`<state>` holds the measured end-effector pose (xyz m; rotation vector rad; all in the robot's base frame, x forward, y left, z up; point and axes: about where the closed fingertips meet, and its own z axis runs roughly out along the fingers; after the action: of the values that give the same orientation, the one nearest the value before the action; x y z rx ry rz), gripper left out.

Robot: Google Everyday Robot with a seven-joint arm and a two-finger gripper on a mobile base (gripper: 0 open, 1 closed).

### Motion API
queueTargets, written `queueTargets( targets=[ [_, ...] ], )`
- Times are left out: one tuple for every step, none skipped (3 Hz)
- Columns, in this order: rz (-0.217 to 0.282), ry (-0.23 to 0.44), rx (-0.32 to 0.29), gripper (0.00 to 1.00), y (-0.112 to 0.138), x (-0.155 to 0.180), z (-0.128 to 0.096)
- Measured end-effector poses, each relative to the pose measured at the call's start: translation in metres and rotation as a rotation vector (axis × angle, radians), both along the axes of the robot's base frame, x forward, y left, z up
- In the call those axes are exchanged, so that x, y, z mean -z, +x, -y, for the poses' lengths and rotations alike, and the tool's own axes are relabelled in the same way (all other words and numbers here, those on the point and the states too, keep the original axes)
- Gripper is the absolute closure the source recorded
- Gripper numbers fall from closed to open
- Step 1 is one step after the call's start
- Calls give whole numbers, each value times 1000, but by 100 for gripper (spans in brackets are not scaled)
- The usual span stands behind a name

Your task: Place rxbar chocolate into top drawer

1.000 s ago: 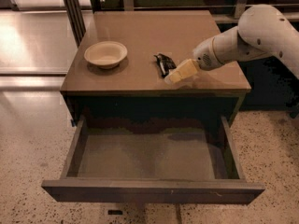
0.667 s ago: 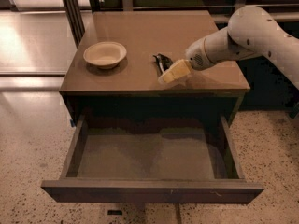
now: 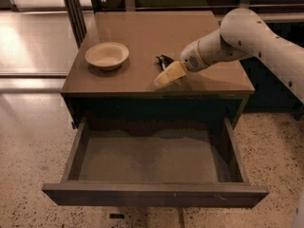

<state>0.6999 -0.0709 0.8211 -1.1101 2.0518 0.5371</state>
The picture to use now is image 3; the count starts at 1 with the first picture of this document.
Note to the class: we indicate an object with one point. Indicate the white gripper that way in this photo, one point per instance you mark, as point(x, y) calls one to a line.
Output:
point(190, 58)

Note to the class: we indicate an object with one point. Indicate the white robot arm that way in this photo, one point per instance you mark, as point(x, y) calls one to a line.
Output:
point(242, 33)

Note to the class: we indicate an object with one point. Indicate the brown drawer cabinet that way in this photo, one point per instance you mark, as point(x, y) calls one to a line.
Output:
point(128, 92)

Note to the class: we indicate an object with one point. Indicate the open grey top drawer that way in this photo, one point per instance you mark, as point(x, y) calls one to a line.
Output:
point(161, 164)

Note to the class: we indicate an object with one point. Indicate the white paper bowl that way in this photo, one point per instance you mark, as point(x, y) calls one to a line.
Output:
point(107, 56)

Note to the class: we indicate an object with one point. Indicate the dark window frame post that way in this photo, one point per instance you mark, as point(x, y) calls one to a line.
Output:
point(77, 21)

